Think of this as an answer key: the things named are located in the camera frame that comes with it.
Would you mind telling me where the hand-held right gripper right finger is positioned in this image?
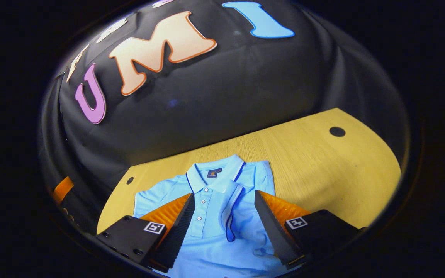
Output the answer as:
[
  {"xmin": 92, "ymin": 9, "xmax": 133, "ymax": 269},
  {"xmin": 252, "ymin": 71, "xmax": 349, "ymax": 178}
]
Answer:
[{"xmin": 253, "ymin": 189, "xmax": 364, "ymax": 271}]

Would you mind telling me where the black backdrop cloth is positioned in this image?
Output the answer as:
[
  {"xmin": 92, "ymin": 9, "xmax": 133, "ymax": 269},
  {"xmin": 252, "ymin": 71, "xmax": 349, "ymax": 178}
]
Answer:
[{"xmin": 39, "ymin": 0, "xmax": 410, "ymax": 236}]

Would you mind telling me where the light blue T-shirt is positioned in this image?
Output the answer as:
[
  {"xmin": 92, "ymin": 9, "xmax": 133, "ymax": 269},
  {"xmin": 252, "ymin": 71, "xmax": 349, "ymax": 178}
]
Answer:
[{"xmin": 133, "ymin": 154, "xmax": 292, "ymax": 278}]

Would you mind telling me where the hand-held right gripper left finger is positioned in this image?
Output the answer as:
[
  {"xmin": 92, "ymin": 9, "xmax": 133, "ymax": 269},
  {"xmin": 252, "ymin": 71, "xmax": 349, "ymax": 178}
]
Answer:
[{"xmin": 95, "ymin": 192, "xmax": 197, "ymax": 274}]

